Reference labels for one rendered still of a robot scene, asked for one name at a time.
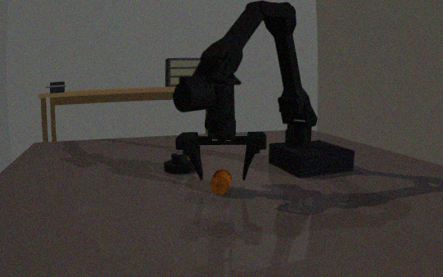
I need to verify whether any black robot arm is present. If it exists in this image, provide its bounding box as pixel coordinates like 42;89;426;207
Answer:
173;1;318;149

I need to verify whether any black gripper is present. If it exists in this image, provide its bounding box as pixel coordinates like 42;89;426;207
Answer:
176;107;266;180

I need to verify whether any orange knob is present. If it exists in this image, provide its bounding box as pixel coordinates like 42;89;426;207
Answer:
210;169;232;194

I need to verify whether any black round pedestal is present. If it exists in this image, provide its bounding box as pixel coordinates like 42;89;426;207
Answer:
164;150;195;174

